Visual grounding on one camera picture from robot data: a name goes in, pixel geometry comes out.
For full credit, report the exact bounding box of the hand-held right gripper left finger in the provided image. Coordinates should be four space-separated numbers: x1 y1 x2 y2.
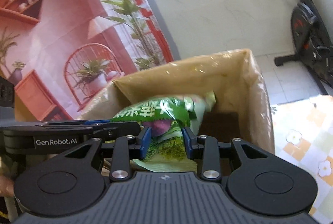
64 126 152 180

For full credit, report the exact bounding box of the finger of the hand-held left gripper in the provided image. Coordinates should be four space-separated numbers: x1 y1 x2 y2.
83 121 141 142
34 119 113 128

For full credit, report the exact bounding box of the green snack bag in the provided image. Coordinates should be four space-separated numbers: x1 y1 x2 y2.
111 91 217 173

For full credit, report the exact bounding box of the cardboard box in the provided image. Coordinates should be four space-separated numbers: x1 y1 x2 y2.
80 48 276 178

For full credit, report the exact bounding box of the person's left hand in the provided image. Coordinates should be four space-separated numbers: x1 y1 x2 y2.
0 176 15 197

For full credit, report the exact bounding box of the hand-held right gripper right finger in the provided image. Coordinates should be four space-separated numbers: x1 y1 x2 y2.
181 126 268 180

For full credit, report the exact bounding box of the black exercise bike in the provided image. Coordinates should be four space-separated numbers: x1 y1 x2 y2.
273 0 333 96

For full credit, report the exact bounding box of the printed room backdrop cloth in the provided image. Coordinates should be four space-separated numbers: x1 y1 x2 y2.
0 0 175 121

